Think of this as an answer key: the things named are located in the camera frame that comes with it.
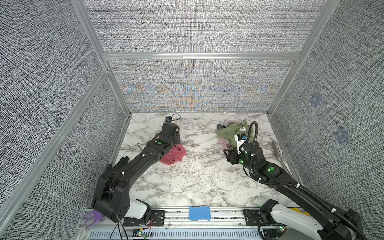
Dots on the purple plastic tool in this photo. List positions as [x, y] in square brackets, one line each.
[92, 218]

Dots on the black spatula yellow handle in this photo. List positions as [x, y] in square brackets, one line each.
[122, 162]

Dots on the light pink ribbed cloth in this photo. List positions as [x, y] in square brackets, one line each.
[226, 144]

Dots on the dark pink ribbed cloth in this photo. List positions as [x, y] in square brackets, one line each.
[176, 154]

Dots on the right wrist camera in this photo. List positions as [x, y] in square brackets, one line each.
[240, 140]

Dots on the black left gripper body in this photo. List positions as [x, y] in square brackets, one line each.
[174, 139]

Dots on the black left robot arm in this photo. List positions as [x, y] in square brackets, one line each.
[112, 194]

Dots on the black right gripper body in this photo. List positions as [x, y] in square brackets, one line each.
[235, 157]

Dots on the blue sponge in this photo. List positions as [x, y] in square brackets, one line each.
[199, 213]

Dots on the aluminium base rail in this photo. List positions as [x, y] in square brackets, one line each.
[226, 223]

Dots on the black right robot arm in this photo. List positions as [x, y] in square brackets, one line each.
[320, 221]

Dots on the dark sock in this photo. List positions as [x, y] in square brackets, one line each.
[219, 127]

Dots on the olive green cloth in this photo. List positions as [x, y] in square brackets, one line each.
[232, 129]

